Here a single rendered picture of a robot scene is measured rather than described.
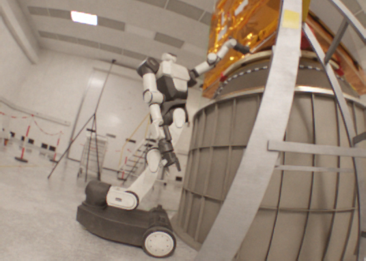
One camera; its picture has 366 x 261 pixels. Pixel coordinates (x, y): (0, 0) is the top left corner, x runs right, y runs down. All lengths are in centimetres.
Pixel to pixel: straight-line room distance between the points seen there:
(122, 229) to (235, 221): 87
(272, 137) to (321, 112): 93
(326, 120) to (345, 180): 42
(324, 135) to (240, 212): 98
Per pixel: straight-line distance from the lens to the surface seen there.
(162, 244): 113
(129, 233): 116
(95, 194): 131
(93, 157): 574
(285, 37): 59
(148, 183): 126
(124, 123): 897
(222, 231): 39
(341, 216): 136
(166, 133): 110
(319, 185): 122
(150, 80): 128
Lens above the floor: 54
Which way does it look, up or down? 15 degrees up
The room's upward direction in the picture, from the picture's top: 10 degrees clockwise
